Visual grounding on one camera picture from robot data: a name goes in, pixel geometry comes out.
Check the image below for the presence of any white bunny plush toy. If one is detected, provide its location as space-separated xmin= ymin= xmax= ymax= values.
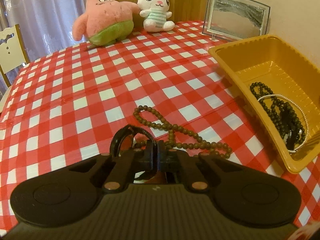
xmin=137 ymin=0 xmax=175 ymax=33

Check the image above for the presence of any sheer lilac curtain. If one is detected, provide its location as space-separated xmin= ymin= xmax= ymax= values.
xmin=0 ymin=0 xmax=91 ymax=98

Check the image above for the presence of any glass sand art frame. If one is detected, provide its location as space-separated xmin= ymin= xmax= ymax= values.
xmin=202 ymin=0 xmax=271 ymax=41

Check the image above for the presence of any cream wooden chair back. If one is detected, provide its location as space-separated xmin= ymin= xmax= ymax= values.
xmin=0 ymin=24 xmax=30 ymax=87

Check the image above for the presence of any red white checkered tablecloth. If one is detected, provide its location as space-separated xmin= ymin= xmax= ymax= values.
xmin=1 ymin=22 xmax=319 ymax=235

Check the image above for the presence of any yellow plastic tray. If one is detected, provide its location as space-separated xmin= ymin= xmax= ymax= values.
xmin=208 ymin=35 xmax=319 ymax=173

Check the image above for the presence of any white pearl necklace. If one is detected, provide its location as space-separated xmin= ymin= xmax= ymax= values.
xmin=257 ymin=93 xmax=310 ymax=155

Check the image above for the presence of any brown bead necklace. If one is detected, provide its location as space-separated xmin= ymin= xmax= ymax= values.
xmin=132 ymin=104 xmax=233 ymax=159

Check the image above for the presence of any black bangle bracelet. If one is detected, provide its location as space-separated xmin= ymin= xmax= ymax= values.
xmin=109 ymin=124 xmax=158 ymax=181

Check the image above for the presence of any pink starfish plush toy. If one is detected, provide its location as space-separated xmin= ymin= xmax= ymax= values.
xmin=72 ymin=0 xmax=140 ymax=46

